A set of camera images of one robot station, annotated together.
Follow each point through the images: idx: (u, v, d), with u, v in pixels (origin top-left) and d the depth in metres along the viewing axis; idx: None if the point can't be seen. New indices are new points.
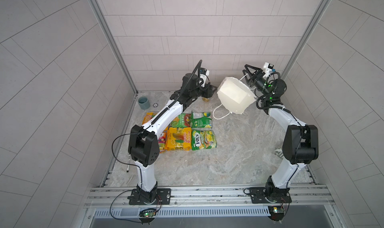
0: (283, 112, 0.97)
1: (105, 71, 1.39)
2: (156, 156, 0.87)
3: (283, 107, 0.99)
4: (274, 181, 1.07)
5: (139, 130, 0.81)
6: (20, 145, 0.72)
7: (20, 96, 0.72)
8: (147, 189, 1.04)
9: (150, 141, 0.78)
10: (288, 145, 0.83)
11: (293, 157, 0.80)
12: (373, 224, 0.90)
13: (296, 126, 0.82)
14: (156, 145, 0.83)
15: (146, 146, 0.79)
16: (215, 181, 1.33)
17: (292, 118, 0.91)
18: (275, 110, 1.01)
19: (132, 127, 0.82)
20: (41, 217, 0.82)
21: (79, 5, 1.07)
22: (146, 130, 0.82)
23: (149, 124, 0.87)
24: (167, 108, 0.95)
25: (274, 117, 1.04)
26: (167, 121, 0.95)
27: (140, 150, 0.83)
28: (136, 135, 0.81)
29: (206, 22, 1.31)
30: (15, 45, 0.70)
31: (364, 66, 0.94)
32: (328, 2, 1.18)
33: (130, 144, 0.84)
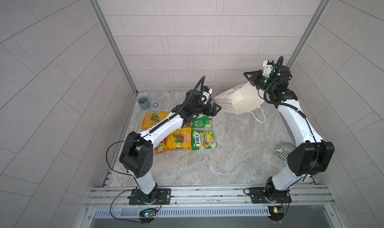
0: (298, 116, 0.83)
1: (105, 71, 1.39)
2: (148, 168, 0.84)
3: (299, 109, 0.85)
4: (274, 183, 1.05)
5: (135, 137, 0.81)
6: (21, 144, 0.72)
7: (20, 96, 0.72)
8: (145, 191, 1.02)
9: (145, 150, 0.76)
10: (298, 158, 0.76)
11: (300, 172, 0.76)
12: (374, 224, 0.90)
13: (311, 144, 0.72)
14: (150, 155, 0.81)
15: (139, 155, 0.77)
16: (215, 181, 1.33)
17: (306, 129, 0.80)
18: (287, 110, 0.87)
19: (128, 134, 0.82)
20: (41, 217, 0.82)
21: (79, 5, 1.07)
22: (142, 138, 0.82)
23: (147, 133, 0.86)
24: (167, 119, 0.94)
25: (284, 116, 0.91)
26: (166, 132, 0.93)
27: (131, 160, 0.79)
28: (131, 142, 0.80)
29: (206, 22, 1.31)
30: (15, 45, 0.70)
31: (364, 66, 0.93)
32: (329, 2, 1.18)
33: (123, 152, 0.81)
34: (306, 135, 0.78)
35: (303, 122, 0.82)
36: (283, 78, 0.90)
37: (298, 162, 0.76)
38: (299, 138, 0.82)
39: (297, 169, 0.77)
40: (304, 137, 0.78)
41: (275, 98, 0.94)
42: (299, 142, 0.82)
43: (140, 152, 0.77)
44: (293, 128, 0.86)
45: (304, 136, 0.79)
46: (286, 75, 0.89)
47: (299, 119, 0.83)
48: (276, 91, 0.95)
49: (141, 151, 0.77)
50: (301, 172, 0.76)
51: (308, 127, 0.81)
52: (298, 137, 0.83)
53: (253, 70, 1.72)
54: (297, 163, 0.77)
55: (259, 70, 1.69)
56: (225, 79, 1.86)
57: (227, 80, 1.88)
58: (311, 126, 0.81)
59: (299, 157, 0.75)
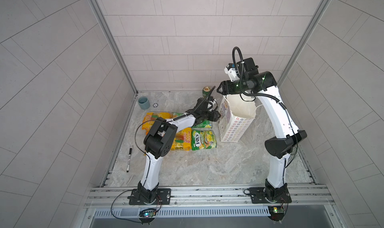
0: (278, 107, 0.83)
1: (105, 71, 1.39)
2: (168, 149, 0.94)
3: (280, 101, 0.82)
4: (272, 182, 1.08)
5: (164, 121, 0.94)
6: (21, 145, 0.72)
7: (19, 96, 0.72)
8: (150, 187, 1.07)
9: (171, 130, 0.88)
10: (276, 146, 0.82)
11: (276, 154, 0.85)
12: (374, 224, 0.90)
13: (290, 138, 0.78)
14: (172, 139, 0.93)
15: (166, 135, 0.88)
16: (215, 181, 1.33)
17: (286, 121, 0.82)
18: (269, 101, 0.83)
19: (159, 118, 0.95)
20: (41, 217, 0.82)
21: (79, 5, 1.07)
22: (168, 123, 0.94)
23: (172, 119, 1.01)
24: (185, 115, 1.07)
25: (264, 105, 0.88)
26: (182, 126, 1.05)
27: (155, 142, 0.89)
28: (159, 124, 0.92)
29: (206, 22, 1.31)
30: (14, 45, 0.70)
31: (364, 66, 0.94)
32: (329, 2, 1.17)
33: (150, 133, 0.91)
34: (285, 128, 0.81)
35: (283, 113, 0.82)
36: (249, 65, 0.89)
37: (276, 149, 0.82)
38: (278, 129, 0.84)
39: (274, 153, 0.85)
40: (284, 130, 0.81)
41: (254, 84, 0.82)
42: (278, 132, 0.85)
43: (167, 132, 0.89)
44: (271, 116, 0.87)
45: (283, 129, 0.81)
46: (250, 61, 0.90)
47: (280, 111, 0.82)
48: (252, 77, 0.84)
49: (167, 133, 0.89)
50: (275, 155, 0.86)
51: (287, 119, 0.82)
52: (277, 128, 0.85)
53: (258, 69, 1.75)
54: (275, 151, 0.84)
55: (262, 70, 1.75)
56: (225, 79, 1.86)
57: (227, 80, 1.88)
58: (290, 117, 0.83)
59: (275, 144, 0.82)
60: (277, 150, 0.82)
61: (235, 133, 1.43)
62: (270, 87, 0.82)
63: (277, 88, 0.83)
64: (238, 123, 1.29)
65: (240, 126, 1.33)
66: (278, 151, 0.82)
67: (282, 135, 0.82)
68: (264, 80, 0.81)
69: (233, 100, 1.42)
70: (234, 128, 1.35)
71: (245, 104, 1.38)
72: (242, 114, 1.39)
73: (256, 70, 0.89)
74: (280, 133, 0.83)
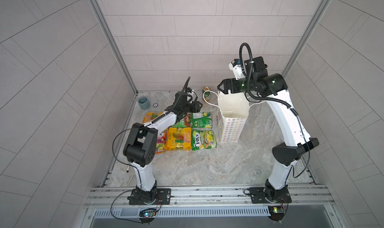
0: (289, 113, 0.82)
1: (105, 71, 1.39)
2: (153, 156, 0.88)
3: (292, 106, 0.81)
4: (273, 184, 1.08)
5: (140, 126, 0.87)
6: (21, 145, 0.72)
7: (19, 96, 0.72)
8: (147, 188, 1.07)
9: (151, 135, 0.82)
10: (287, 154, 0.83)
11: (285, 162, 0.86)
12: (374, 224, 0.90)
13: (302, 146, 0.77)
14: (154, 143, 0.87)
15: (146, 141, 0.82)
16: (215, 181, 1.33)
17: (297, 128, 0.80)
18: (279, 106, 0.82)
19: (133, 125, 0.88)
20: (41, 217, 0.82)
21: (79, 5, 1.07)
22: (146, 127, 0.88)
23: (149, 122, 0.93)
24: (164, 114, 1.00)
25: (274, 110, 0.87)
26: (163, 126, 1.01)
27: (135, 150, 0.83)
28: (136, 131, 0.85)
29: (206, 22, 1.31)
30: (14, 45, 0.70)
31: (364, 66, 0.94)
32: (328, 2, 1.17)
33: (128, 142, 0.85)
34: (296, 135, 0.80)
35: (294, 120, 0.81)
36: (258, 65, 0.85)
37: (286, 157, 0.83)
38: (289, 136, 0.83)
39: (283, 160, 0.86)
40: (295, 138, 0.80)
41: (263, 88, 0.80)
42: (289, 140, 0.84)
43: (147, 137, 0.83)
44: (281, 122, 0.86)
45: (294, 136, 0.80)
46: (260, 61, 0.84)
47: (291, 118, 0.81)
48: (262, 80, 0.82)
49: (147, 137, 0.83)
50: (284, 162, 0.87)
51: (299, 126, 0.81)
52: (288, 135, 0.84)
53: None
54: (284, 158, 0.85)
55: None
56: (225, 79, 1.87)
57: None
58: (301, 123, 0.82)
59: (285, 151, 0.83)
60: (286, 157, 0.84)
61: (232, 133, 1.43)
62: (280, 90, 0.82)
63: (287, 92, 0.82)
64: (232, 124, 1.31)
65: (235, 126, 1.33)
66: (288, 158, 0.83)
67: (293, 143, 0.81)
68: (274, 84, 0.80)
69: (229, 101, 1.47)
70: (230, 129, 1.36)
71: (240, 106, 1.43)
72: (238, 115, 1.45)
73: (265, 71, 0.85)
74: (291, 140, 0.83)
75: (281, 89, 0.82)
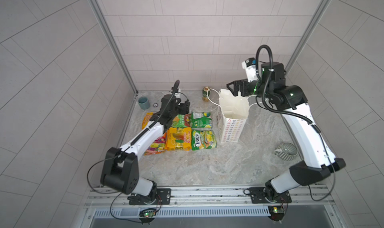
0: (310, 130, 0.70)
1: (105, 71, 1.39)
2: (135, 181, 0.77)
3: (313, 122, 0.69)
4: (274, 186, 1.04)
5: (116, 153, 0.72)
6: (21, 145, 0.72)
7: (20, 96, 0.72)
8: (145, 193, 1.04)
9: (130, 164, 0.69)
10: (308, 177, 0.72)
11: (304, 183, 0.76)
12: (374, 224, 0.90)
13: (326, 170, 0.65)
14: (135, 168, 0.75)
15: (126, 170, 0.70)
16: (215, 181, 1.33)
17: (320, 148, 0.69)
18: (298, 121, 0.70)
19: (108, 151, 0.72)
20: (41, 217, 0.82)
21: (79, 5, 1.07)
22: (124, 153, 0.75)
23: (128, 145, 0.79)
24: (148, 128, 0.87)
25: (291, 125, 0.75)
26: (147, 141, 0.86)
27: (115, 178, 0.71)
28: (112, 159, 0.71)
29: (206, 22, 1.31)
30: (15, 45, 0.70)
31: (364, 66, 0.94)
32: (328, 3, 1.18)
33: (105, 171, 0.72)
34: (320, 156, 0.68)
35: (315, 137, 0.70)
36: (278, 74, 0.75)
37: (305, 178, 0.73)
38: (310, 158, 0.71)
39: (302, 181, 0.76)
40: (318, 160, 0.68)
41: (281, 100, 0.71)
42: (309, 161, 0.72)
43: (126, 166, 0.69)
44: (299, 139, 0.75)
45: (317, 158, 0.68)
46: (279, 69, 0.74)
47: (313, 135, 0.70)
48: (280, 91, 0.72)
49: (126, 166, 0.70)
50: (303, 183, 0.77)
51: (321, 145, 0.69)
52: (309, 156, 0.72)
53: None
54: (304, 180, 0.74)
55: None
56: (225, 79, 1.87)
57: (227, 80, 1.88)
58: (324, 141, 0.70)
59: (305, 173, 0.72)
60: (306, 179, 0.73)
61: (232, 133, 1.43)
62: (299, 104, 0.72)
63: (307, 106, 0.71)
64: (233, 124, 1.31)
65: (235, 126, 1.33)
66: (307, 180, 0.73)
67: (316, 164, 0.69)
68: (292, 96, 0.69)
69: (229, 101, 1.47)
70: (230, 128, 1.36)
71: (240, 106, 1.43)
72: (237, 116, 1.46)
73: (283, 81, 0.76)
74: (312, 161, 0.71)
75: (300, 103, 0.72)
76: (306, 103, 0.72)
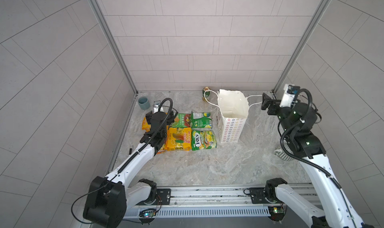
0: (330, 184, 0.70)
1: (105, 72, 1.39)
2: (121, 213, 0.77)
3: (333, 176, 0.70)
4: (277, 192, 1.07)
5: (101, 183, 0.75)
6: (21, 145, 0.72)
7: (20, 96, 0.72)
8: (144, 197, 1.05)
9: (115, 195, 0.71)
10: None
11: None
12: (374, 224, 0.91)
13: None
14: (122, 199, 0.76)
15: (110, 200, 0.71)
16: (215, 181, 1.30)
17: (342, 206, 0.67)
18: (316, 172, 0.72)
19: (92, 181, 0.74)
20: (41, 218, 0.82)
21: (79, 5, 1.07)
22: (110, 182, 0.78)
23: (115, 173, 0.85)
24: (138, 152, 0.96)
25: (310, 176, 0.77)
26: (136, 166, 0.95)
27: (100, 211, 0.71)
28: (97, 189, 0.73)
29: (206, 22, 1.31)
30: (14, 45, 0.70)
31: (364, 66, 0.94)
32: (328, 4, 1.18)
33: (88, 204, 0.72)
34: (343, 216, 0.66)
35: (338, 194, 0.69)
36: (308, 125, 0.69)
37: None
38: (332, 215, 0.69)
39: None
40: (341, 219, 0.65)
41: (297, 147, 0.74)
42: (332, 220, 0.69)
43: (111, 196, 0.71)
44: (320, 193, 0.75)
45: (339, 217, 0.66)
46: (311, 120, 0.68)
47: (333, 190, 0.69)
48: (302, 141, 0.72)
49: (110, 196, 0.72)
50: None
51: (344, 203, 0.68)
52: (330, 213, 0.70)
53: (260, 71, 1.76)
54: None
55: (263, 70, 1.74)
56: (225, 79, 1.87)
57: (227, 80, 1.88)
58: (348, 200, 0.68)
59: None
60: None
61: (232, 133, 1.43)
62: (317, 154, 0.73)
63: (325, 157, 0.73)
64: (232, 124, 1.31)
65: (235, 126, 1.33)
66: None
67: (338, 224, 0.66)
68: (310, 146, 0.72)
69: (229, 101, 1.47)
70: (230, 128, 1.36)
71: (240, 105, 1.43)
72: (238, 115, 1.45)
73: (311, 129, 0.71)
74: (335, 220, 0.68)
75: (317, 152, 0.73)
76: (325, 153, 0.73)
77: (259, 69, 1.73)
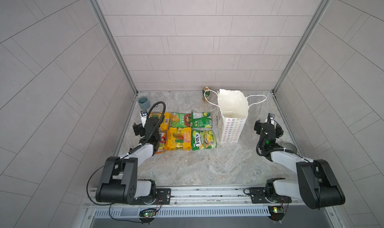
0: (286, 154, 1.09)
1: (105, 71, 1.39)
2: (135, 190, 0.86)
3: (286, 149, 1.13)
4: (275, 187, 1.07)
5: (115, 160, 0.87)
6: (20, 145, 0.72)
7: (19, 96, 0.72)
8: (145, 193, 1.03)
9: (130, 165, 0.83)
10: (306, 180, 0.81)
11: (314, 192, 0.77)
12: (374, 224, 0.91)
13: (309, 164, 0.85)
14: (134, 175, 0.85)
15: (125, 174, 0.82)
16: (215, 181, 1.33)
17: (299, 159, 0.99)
18: (275, 152, 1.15)
19: (107, 160, 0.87)
20: (41, 217, 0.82)
21: (80, 5, 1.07)
22: (122, 160, 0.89)
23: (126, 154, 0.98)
24: (142, 145, 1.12)
25: (277, 160, 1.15)
26: (141, 155, 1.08)
27: (115, 187, 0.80)
28: (112, 166, 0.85)
29: (206, 22, 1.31)
30: (14, 45, 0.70)
31: (364, 66, 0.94)
32: (328, 3, 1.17)
33: (103, 181, 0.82)
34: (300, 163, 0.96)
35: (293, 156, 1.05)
36: (271, 136, 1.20)
37: (309, 183, 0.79)
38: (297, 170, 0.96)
39: (313, 193, 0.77)
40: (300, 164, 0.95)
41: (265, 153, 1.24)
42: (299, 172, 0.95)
43: (126, 169, 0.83)
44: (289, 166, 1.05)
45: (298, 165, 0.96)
46: (272, 133, 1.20)
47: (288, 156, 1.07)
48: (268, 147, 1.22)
49: (126, 167, 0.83)
50: (319, 201, 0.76)
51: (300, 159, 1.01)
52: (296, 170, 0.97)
53: (261, 71, 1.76)
54: (304, 186, 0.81)
55: (264, 69, 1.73)
56: (225, 79, 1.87)
57: (228, 80, 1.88)
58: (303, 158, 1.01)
59: (309, 175, 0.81)
60: (315, 184, 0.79)
61: (232, 133, 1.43)
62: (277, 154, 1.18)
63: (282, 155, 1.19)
64: (232, 124, 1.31)
65: (234, 126, 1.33)
66: (314, 185, 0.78)
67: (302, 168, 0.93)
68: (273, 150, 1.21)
69: (229, 101, 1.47)
70: (230, 128, 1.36)
71: (240, 105, 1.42)
72: (239, 116, 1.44)
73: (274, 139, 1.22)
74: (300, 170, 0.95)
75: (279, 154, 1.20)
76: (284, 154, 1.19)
77: (260, 69, 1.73)
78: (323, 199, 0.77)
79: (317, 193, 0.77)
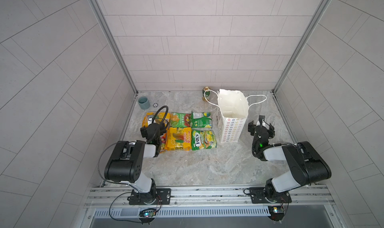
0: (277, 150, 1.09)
1: (105, 71, 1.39)
2: (139, 173, 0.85)
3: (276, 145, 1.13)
4: (274, 186, 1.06)
5: (125, 141, 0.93)
6: (20, 145, 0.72)
7: (19, 96, 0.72)
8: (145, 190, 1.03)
9: (140, 143, 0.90)
10: (293, 160, 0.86)
11: (301, 168, 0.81)
12: (374, 224, 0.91)
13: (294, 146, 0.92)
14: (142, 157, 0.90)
15: (135, 151, 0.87)
16: (215, 181, 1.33)
17: None
18: (267, 150, 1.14)
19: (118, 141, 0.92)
20: (41, 217, 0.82)
21: (79, 5, 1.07)
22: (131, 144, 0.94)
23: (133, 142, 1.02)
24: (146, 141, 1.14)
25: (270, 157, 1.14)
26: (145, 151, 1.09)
27: (121, 163, 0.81)
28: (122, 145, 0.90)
29: (206, 21, 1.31)
30: (14, 45, 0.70)
31: (364, 66, 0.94)
32: (328, 3, 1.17)
33: (112, 158, 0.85)
34: None
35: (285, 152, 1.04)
36: (263, 138, 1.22)
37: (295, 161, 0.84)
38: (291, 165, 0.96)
39: (300, 169, 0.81)
40: None
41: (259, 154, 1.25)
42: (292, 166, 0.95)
43: (136, 147, 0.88)
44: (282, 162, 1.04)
45: None
46: (265, 134, 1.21)
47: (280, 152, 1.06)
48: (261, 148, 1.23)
49: (135, 146, 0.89)
50: (307, 176, 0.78)
51: None
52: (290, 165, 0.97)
53: (261, 71, 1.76)
54: (293, 165, 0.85)
55: (264, 69, 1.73)
56: (225, 79, 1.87)
57: (228, 80, 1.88)
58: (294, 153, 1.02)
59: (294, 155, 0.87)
60: (300, 161, 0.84)
61: (232, 133, 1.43)
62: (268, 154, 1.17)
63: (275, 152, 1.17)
64: (232, 124, 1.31)
65: (234, 126, 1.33)
66: (300, 163, 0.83)
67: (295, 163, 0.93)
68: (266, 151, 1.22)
69: (229, 101, 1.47)
70: (230, 128, 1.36)
71: (240, 105, 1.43)
72: (239, 116, 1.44)
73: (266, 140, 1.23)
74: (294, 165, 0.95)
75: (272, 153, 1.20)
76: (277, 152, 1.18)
77: (260, 69, 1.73)
78: (313, 174, 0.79)
79: (305, 168, 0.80)
